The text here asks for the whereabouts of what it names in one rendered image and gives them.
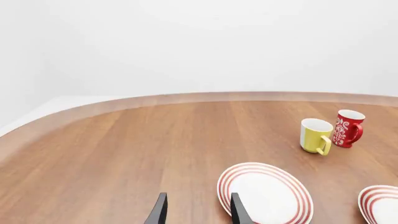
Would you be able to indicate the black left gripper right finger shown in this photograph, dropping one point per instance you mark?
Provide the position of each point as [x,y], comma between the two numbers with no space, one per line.
[238,211]

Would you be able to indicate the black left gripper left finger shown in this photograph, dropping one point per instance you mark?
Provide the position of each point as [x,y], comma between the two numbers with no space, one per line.
[159,211]

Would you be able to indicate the white plate with red rings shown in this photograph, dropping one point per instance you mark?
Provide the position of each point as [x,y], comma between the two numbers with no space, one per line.
[381,205]
[267,193]

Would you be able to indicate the yellow and white mug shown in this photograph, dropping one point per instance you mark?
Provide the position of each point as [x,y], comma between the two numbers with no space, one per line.
[312,137]

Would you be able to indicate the red patterned mug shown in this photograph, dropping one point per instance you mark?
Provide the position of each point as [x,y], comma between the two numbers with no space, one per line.
[346,130]

